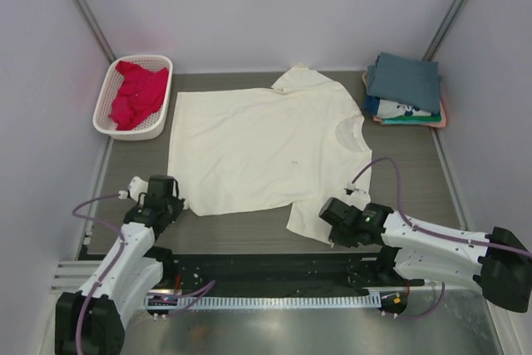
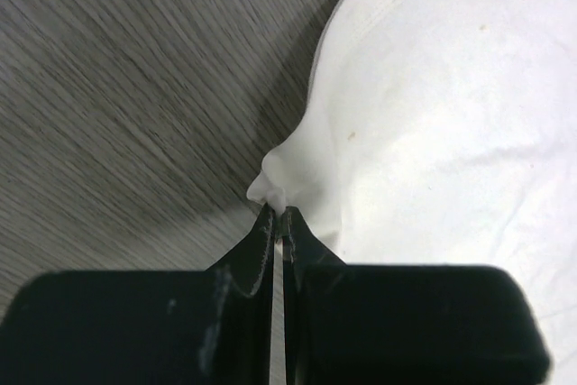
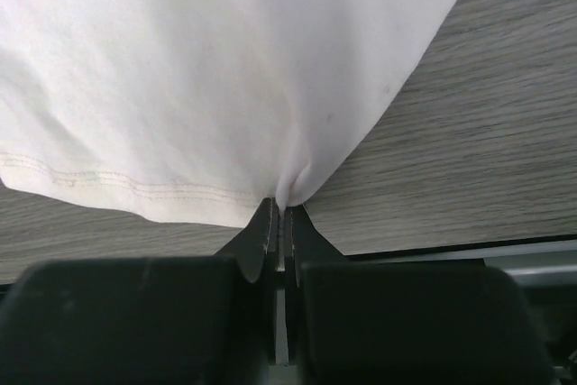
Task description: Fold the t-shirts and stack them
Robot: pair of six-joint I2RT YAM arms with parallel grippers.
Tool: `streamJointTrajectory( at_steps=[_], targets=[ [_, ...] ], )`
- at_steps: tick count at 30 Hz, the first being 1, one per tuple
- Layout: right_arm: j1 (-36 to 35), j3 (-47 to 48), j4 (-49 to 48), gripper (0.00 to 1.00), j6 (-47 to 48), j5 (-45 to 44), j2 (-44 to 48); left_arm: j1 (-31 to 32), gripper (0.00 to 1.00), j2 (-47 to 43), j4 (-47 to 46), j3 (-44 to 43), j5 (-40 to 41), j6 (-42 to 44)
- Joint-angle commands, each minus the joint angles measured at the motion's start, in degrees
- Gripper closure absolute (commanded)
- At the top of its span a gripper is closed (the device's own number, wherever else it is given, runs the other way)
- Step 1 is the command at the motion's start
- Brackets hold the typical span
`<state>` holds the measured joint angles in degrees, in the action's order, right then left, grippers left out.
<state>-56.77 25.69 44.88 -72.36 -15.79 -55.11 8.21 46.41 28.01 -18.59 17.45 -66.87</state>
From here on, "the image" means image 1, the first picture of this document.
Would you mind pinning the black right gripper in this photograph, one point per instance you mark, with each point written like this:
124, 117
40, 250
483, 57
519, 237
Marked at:
334, 236

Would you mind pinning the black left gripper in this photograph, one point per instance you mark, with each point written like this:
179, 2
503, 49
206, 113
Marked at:
177, 206

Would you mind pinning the cream white t shirt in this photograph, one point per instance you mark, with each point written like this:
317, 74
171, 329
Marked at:
296, 143

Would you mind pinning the white perforated plastic basket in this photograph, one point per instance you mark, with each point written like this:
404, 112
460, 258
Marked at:
153, 125

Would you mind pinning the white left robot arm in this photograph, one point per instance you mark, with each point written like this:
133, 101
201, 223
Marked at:
93, 320

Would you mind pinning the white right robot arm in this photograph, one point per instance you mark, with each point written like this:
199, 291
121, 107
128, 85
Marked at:
495, 264

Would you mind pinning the red t shirt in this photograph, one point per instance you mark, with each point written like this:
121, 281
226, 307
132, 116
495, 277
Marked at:
141, 94

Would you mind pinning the folded green t shirt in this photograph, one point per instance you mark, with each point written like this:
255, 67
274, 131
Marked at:
414, 120

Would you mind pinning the folded white blue patterned shirt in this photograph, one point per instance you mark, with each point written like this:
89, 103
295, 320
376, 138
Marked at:
386, 109

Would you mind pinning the folded grey-blue t shirt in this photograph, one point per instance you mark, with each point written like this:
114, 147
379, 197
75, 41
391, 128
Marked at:
407, 81

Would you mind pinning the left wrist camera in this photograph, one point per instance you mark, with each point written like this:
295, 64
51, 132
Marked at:
135, 190

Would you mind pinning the slotted grey cable duct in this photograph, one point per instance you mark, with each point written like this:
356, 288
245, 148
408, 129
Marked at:
168, 304

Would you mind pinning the aluminium extrusion rail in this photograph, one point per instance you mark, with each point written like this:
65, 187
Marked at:
70, 275

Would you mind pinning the left aluminium frame post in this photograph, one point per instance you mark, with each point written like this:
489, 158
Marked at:
93, 26

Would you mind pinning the aluminium frame post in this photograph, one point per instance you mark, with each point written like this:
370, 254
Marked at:
443, 30
93, 26

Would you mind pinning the right aluminium frame post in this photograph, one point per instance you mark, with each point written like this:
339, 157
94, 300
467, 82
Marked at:
443, 30

